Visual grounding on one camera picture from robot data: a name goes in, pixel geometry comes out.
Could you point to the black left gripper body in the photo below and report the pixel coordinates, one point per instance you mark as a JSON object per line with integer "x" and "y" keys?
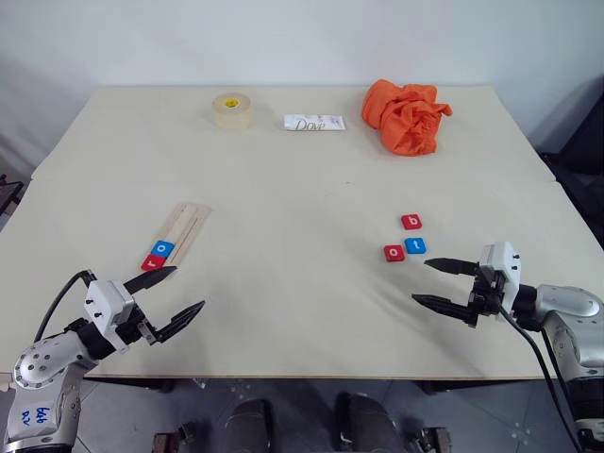
{"x": 137, "y": 328}

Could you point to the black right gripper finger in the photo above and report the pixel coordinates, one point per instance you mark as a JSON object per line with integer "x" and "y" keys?
{"x": 443, "y": 306}
{"x": 453, "y": 266}

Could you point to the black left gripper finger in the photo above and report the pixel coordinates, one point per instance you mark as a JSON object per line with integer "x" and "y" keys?
{"x": 181, "y": 318}
{"x": 151, "y": 278}

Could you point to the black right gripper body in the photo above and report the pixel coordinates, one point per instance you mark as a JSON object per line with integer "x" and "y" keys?
{"x": 482, "y": 297}

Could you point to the red letter tile r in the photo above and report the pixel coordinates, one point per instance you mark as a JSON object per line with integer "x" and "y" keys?
{"x": 153, "y": 263}

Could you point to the blue letter tile o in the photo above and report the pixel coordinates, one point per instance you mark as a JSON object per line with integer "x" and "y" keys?
{"x": 162, "y": 248}

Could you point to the blue letter tile t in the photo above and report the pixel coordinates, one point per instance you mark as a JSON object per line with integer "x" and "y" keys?
{"x": 415, "y": 246}

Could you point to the red letter tile o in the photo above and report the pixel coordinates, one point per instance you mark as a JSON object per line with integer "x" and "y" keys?
{"x": 394, "y": 252}

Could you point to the red letter tile b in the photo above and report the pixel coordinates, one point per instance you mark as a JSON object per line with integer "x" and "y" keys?
{"x": 412, "y": 222}

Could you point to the wooden letter tile rack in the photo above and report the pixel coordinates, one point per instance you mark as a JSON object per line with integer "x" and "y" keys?
{"x": 186, "y": 226}

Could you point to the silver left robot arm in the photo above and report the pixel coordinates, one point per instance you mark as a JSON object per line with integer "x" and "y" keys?
{"x": 38, "y": 363}

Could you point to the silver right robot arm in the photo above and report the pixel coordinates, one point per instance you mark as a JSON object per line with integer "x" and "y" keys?
{"x": 566, "y": 307}

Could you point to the dark rounded shape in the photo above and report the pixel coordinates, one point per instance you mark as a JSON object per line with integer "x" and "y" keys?
{"x": 250, "y": 427}
{"x": 365, "y": 424}

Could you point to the crumpled orange cloth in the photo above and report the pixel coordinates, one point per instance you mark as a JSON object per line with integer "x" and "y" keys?
{"x": 401, "y": 118}

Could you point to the black chair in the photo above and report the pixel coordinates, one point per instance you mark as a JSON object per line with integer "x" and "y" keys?
{"x": 582, "y": 156}

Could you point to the clear tape roll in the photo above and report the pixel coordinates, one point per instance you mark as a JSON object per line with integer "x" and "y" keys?
{"x": 229, "y": 113}

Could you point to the white Dove soap package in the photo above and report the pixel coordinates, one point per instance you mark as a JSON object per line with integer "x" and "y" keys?
{"x": 311, "y": 123}

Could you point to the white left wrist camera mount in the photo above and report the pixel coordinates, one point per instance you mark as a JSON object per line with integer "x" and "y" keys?
{"x": 106, "y": 302}

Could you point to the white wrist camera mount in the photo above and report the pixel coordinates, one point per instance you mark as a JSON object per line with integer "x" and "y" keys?
{"x": 106, "y": 302}
{"x": 502, "y": 259}

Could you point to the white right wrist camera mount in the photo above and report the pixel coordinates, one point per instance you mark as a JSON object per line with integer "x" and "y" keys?
{"x": 502, "y": 259}

